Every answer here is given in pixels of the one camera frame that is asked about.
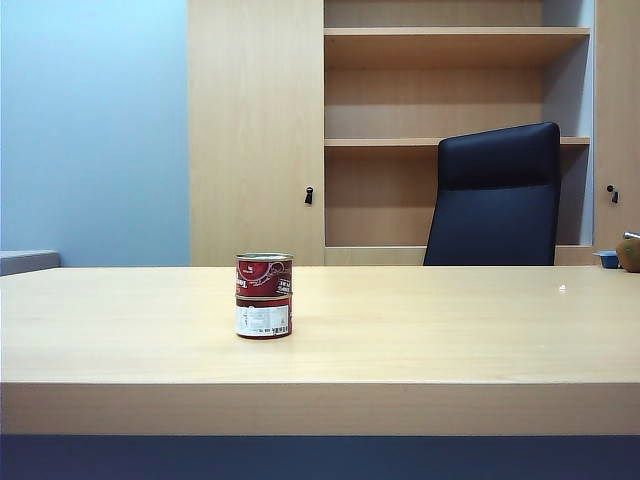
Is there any red tomato can white label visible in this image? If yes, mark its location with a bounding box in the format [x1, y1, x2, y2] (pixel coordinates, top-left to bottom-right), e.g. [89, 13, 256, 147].
[234, 293, 295, 340]

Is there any wooden cabinet door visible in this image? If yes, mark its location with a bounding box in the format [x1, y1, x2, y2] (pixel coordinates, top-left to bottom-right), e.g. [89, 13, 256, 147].
[593, 0, 640, 249]
[188, 0, 326, 267]

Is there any wooden shelf cabinet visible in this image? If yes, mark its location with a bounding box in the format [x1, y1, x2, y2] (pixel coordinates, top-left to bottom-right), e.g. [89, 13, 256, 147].
[188, 0, 640, 267]

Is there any black office chair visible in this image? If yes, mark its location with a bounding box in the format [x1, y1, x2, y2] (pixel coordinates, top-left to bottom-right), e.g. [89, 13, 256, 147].
[422, 121, 562, 267]

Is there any grey padded seat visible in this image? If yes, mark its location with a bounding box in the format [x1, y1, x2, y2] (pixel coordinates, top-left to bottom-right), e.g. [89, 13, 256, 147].
[0, 249, 62, 277]

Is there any brown round fuzzy object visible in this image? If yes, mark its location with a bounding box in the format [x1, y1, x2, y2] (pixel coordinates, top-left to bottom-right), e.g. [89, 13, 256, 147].
[614, 239, 640, 274]

